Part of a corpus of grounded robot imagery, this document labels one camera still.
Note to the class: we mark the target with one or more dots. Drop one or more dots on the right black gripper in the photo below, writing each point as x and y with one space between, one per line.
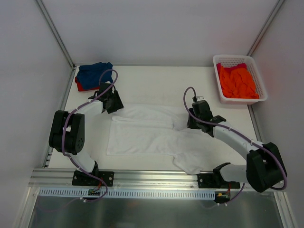
192 122

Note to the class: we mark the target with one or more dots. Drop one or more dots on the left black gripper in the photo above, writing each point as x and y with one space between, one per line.
116 102

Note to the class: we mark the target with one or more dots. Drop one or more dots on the white t shirt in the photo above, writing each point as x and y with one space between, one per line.
159 130

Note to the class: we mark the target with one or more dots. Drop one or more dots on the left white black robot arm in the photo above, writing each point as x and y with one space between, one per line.
67 134

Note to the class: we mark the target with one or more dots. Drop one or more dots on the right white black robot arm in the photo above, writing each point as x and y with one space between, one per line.
264 168

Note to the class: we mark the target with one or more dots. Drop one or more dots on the folded blue t shirt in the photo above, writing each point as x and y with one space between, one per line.
94 71

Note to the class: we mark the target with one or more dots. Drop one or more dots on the folded red t shirt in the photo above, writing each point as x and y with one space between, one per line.
84 84

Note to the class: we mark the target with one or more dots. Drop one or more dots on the orange t shirt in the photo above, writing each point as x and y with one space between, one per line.
238 84

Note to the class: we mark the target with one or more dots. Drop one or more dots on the white plastic basket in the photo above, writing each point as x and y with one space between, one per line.
233 60

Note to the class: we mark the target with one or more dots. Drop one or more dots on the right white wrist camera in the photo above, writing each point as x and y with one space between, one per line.
197 98

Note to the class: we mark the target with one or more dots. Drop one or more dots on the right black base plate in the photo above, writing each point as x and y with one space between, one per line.
215 181

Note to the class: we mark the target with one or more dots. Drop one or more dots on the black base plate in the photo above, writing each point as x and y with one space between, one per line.
215 181
82 179

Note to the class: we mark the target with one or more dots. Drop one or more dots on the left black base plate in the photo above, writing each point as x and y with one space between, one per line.
82 179

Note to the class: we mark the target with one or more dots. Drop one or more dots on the aluminium mounting rail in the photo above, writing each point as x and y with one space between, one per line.
123 179

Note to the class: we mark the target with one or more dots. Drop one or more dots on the white slotted cable duct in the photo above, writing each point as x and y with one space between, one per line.
129 194

